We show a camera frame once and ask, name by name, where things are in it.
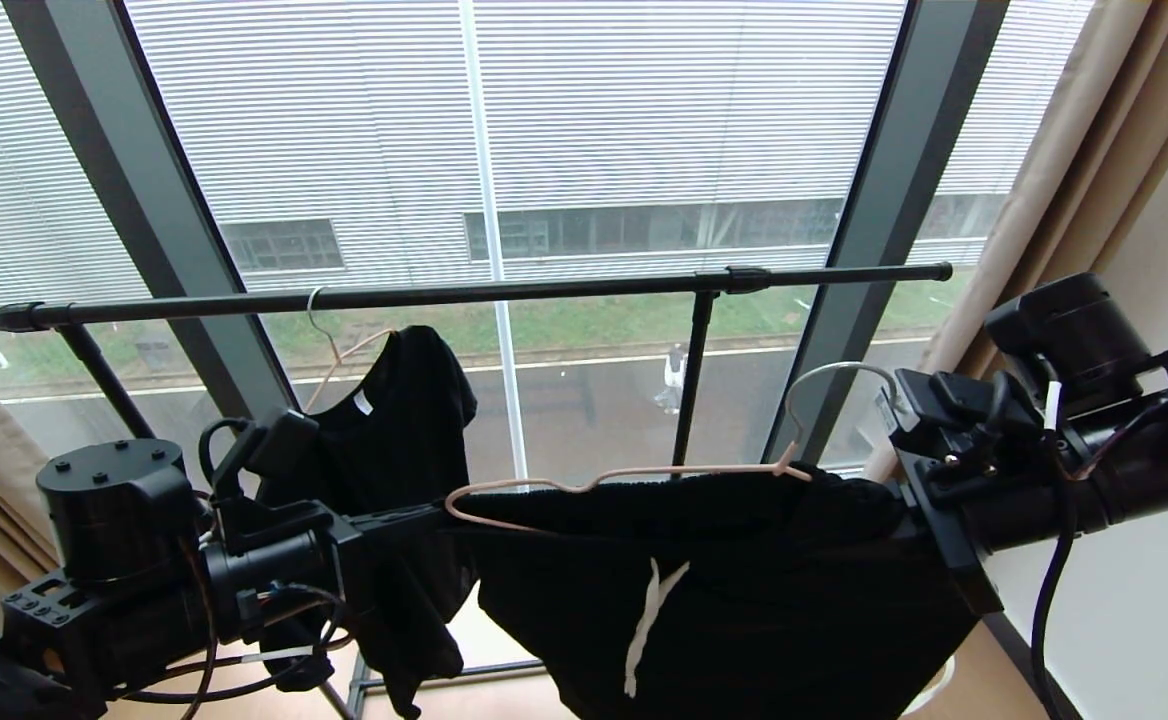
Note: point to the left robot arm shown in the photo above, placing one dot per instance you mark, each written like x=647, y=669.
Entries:
x=114, y=510

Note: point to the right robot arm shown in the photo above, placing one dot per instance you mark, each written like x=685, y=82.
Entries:
x=1074, y=330

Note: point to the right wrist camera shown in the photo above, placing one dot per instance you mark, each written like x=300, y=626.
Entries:
x=944, y=400

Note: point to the white laundry basket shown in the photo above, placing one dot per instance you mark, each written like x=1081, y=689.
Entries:
x=939, y=682

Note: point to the window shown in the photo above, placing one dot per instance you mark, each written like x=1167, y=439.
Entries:
x=644, y=120

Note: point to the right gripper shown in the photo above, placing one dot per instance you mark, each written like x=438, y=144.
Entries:
x=1044, y=505

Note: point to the black garment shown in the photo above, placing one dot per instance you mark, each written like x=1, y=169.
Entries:
x=414, y=420

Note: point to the black clothes rack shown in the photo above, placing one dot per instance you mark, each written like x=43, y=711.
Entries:
x=444, y=295

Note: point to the pink clothes hanger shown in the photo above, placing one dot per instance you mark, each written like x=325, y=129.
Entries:
x=794, y=452
x=313, y=318

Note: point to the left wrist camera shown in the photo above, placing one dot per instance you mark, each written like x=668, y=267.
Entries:
x=279, y=440

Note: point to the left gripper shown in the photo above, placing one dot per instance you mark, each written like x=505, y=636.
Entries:
x=274, y=570

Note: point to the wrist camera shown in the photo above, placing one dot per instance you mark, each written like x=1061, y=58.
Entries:
x=279, y=440
x=944, y=400

